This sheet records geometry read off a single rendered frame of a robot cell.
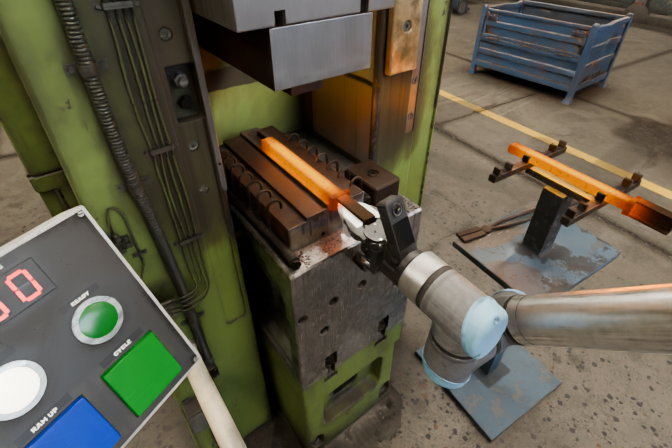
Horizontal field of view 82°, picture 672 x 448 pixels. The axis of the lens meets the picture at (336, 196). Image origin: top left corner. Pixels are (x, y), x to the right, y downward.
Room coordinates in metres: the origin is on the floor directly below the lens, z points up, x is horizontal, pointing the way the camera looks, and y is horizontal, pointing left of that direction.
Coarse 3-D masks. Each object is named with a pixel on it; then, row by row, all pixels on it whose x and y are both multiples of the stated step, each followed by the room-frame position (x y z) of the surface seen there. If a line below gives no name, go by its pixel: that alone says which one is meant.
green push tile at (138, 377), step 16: (144, 336) 0.31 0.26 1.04; (128, 352) 0.29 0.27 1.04; (144, 352) 0.29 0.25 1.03; (160, 352) 0.30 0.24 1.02; (112, 368) 0.26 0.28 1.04; (128, 368) 0.27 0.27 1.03; (144, 368) 0.28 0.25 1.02; (160, 368) 0.29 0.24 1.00; (176, 368) 0.30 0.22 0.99; (112, 384) 0.25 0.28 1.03; (128, 384) 0.26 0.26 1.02; (144, 384) 0.26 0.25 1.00; (160, 384) 0.27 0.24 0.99; (128, 400) 0.24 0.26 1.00; (144, 400) 0.25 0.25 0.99
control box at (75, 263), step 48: (48, 240) 0.34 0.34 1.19; (96, 240) 0.37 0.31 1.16; (0, 288) 0.28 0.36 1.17; (48, 288) 0.30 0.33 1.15; (96, 288) 0.33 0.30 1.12; (144, 288) 0.36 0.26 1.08; (0, 336) 0.25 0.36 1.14; (48, 336) 0.26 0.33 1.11; (48, 384) 0.23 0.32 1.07; (96, 384) 0.25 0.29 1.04; (0, 432) 0.18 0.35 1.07
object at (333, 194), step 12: (264, 144) 0.89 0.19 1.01; (276, 144) 0.88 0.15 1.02; (276, 156) 0.84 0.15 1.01; (288, 156) 0.82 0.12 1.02; (288, 168) 0.80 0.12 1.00; (300, 168) 0.77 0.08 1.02; (312, 168) 0.77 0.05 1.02; (312, 180) 0.72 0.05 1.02; (324, 180) 0.72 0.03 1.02; (324, 192) 0.68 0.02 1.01; (336, 192) 0.67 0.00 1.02; (348, 192) 0.67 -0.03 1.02; (336, 204) 0.65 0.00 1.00; (348, 204) 0.63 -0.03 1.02; (360, 204) 0.63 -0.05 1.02; (360, 216) 0.59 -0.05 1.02; (372, 216) 0.59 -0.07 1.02
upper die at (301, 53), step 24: (216, 24) 0.75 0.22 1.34; (312, 24) 0.64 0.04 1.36; (336, 24) 0.67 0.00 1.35; (360, 24) 0.70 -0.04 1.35; (216, 48) 0.77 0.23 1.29; (240, 48) 0.68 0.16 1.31; (264, 48) 0.61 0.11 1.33; (288, 48) 0.61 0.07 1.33; (312, 48) 0.64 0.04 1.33; (336, 48) 0.67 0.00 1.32; (360, 48) 0.70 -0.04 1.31; (264, 72) 0.62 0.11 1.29; (288, 72) 0.61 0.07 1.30; (312, 72) 0.64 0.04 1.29; (336, 72) 0.67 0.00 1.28
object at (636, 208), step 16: (512, 144) 1.00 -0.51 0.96; (544, 160) 0.91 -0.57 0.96; (560, 176) 0.86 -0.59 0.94; (576, 176) 0.83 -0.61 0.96; (592, 192) 0.78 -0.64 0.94; (608, 192) 0.76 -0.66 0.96; (624, 208) 0.71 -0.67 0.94; (640, 208) 0.70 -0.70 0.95; (656, 208) 0.68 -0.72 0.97; (656, 224) 0.67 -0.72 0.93
